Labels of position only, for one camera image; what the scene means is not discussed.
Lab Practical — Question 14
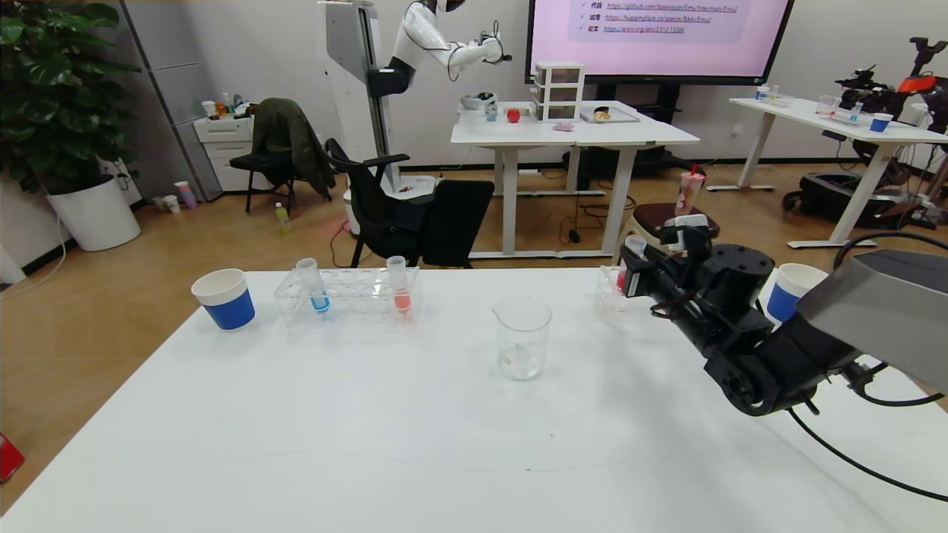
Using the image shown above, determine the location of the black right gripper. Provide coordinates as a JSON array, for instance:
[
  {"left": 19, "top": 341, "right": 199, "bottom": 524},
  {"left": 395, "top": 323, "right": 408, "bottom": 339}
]
[{"left": 616, "top": 244, "right": 690, "bottom": 309}]

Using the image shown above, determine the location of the red pigment test tube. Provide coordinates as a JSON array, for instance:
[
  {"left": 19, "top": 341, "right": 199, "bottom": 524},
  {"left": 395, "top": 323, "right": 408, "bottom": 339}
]
[{"left": 617, "top": 235, "right": 649, "bottom": 294}]

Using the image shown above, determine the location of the blue pigment test tube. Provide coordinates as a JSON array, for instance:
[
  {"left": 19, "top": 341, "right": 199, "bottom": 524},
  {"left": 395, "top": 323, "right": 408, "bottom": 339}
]
[{"left": 296, "top": 258, "right": 331, "bottom": 315}]

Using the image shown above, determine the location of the clear plastic test tube rack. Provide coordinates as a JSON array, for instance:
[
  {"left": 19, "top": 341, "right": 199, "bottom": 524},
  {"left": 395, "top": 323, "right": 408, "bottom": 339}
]
[
  {"left": 274, "top": 266, "right": 421, "bottom": 328},
  {"left": 595, "top": 265, "right": 652, "bottom": 323}
]

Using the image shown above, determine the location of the clear glass beaker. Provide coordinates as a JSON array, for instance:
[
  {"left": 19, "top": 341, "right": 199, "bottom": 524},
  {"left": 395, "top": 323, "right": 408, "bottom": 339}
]
[{"left": 492, "top": 296, "right": 553, "bottom": 382}]

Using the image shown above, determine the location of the pink pigment test tube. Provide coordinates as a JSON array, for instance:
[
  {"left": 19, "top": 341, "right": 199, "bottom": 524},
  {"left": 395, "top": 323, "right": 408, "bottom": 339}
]
[{"left": 386, "top": 255, "right": 413, "bottom": 315}]

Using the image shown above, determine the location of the brown topped plastic stool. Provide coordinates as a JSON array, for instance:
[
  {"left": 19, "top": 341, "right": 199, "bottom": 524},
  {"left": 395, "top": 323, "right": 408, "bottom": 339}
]
[{"left": 615, "top": 204, "right": 721, "bottom": 267}]

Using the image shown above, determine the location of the drink cup with red straw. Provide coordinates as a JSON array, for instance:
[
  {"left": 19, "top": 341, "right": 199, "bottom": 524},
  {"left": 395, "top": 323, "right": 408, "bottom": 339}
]
[{"left": 673, "top": 164, "right": 705, "bottom": 218}]

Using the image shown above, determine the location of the white double desk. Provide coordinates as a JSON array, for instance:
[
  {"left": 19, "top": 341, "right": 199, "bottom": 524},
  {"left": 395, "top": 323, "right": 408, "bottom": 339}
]
[{"left": 450, "top": 101, "right": 700, "bottom": 261}]

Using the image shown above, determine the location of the grey tray with food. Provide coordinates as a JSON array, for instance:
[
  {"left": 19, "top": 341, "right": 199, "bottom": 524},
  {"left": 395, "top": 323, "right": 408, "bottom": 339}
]
[{"left": 580, "top": 106, "right": 640, "bottom": 124}]

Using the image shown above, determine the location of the blue and white paper cup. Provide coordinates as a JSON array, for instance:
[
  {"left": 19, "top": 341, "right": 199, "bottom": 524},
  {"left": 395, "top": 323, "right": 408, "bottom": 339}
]
[
  {"left": 765, "top": 263, "right": 829, "bottom": 324},
  {"left": 191, "top": 268, "right": 256, "bottom": 332}
]

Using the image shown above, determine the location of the small clear drawer organizer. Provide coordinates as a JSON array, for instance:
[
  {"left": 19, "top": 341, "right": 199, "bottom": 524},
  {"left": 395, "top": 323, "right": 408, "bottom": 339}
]
[{"left": 532, "top": 63, "right": 586, "bottom": 123}]

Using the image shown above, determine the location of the black mobile robot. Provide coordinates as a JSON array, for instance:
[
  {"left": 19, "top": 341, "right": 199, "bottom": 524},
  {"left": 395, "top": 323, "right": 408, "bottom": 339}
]
[{"left": 782, "top": 37, "right": 948, "bottom": 230}]

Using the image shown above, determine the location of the black office chair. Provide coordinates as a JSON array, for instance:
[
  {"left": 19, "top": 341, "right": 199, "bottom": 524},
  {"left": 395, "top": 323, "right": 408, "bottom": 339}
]
[{"left": 326, "top": 139, "right": 495, "bottom": 270}]

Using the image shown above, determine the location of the white single desk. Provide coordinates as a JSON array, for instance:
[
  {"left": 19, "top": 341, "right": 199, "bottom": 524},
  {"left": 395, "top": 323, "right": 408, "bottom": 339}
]
[{"left": 728, "top": 96, "right": 948, "bottom": 249}]

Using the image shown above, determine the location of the white humanoid robot on stand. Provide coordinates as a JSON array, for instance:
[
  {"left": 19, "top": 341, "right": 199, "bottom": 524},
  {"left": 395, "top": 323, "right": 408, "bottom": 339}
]
[{"left": 319, "top": 0, "right": 513, "bottom": 238}]

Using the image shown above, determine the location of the olive green jacket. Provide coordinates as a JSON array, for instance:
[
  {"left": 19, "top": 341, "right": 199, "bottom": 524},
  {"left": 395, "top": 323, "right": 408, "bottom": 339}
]
[{"left": 253, "top": 98, "right": 336, "bottom": 202}]

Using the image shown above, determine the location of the black four-legged chair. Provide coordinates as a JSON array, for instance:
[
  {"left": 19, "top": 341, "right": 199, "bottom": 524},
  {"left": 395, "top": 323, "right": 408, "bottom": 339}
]
[{"left": 230, "top": 139, "right": 297, "bottom": 215}]

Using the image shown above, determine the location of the white drawer cabinet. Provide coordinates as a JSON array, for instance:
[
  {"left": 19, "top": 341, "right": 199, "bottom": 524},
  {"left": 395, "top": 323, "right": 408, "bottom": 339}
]
[{"left": 194, "top": 117, "right": 271, "bottom": 195}]

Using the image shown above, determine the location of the tall grey metal locker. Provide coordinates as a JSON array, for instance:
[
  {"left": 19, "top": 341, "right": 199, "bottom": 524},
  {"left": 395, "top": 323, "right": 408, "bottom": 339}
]
[{"left": 121, "top": 0, "right": 223, "bottom": 203}]

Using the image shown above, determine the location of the white plant pot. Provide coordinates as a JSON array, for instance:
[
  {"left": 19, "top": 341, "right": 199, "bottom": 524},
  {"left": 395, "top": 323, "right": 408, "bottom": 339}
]
[{"left": 47, "top": 175, "right": 141, "bottom": 252}]

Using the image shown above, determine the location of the large green leafy plant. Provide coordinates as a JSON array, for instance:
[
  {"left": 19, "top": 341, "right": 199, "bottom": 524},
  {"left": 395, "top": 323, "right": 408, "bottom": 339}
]
[{"left": 0, "top": 0, "right": 143, "bottom": 197}]

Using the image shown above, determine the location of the red flat object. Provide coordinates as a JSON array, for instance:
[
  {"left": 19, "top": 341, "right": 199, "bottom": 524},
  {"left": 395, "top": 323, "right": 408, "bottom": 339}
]
[{"left": 0, "top": 433, "right": 27, "bottom": 484}]

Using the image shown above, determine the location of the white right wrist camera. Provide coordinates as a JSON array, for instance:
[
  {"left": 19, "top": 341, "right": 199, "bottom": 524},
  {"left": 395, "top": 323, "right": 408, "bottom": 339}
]
[{"left": 661, "top": 213, "right": 713, "bottom": 256}]

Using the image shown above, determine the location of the large wall display screen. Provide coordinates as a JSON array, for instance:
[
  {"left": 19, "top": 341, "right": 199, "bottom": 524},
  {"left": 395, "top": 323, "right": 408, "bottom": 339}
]
[{"left": 524, "top": 0, "right": 795, "bottom": 87}]

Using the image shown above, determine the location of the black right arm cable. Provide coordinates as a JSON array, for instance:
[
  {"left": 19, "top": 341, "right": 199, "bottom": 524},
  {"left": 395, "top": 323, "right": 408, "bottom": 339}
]
[{"left": 785, "top": 232, "right": 948, "bottom": 504}]

